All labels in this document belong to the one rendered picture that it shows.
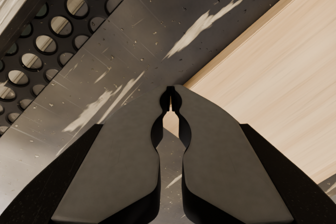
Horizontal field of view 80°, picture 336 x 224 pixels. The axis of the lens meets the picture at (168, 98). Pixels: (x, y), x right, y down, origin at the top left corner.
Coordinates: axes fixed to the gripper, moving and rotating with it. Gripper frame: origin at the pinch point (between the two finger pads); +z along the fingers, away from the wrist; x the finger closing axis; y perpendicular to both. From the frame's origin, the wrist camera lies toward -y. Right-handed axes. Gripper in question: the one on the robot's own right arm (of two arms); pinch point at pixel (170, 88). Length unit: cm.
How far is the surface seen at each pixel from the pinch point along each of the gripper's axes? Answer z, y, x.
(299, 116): 15.9, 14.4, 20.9
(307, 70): 15.3, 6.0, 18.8
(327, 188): 19, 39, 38
